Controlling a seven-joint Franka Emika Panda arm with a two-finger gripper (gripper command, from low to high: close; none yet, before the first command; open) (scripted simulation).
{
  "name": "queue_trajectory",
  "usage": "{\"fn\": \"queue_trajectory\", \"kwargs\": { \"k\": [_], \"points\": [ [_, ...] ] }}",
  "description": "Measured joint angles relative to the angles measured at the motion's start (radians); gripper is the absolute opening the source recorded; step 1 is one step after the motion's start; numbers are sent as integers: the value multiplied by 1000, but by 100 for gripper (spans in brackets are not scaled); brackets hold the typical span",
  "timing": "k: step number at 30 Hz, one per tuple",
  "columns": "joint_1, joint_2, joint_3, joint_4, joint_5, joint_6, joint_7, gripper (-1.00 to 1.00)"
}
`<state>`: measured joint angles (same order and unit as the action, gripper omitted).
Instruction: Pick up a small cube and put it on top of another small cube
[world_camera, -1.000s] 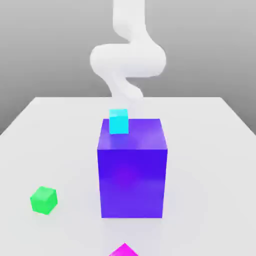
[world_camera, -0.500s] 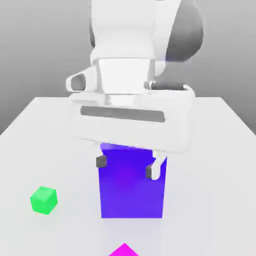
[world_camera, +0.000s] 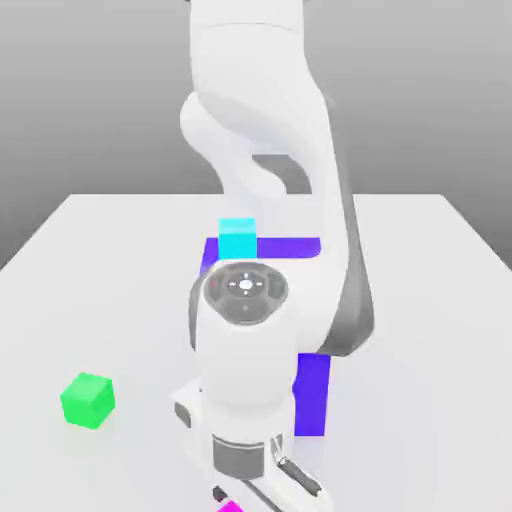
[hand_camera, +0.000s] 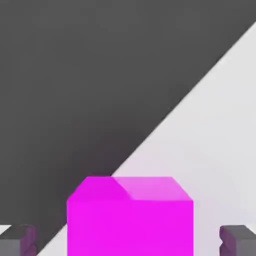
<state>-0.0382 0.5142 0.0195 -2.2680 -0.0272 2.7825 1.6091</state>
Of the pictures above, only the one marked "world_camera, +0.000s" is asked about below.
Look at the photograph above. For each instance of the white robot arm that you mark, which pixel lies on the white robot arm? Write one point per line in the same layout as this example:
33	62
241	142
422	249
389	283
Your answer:
248	360

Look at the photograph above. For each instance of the small magenta cube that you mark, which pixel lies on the small magenta cube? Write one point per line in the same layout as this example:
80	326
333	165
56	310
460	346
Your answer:
230	508

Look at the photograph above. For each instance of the small cyan cube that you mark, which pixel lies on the small cyan cube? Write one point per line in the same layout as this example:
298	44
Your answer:
236	240

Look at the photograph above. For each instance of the small green cube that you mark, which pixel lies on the small green cube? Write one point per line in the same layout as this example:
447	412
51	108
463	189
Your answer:
87	402

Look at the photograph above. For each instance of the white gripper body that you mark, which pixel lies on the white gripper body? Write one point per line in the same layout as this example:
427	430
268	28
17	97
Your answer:
288	502

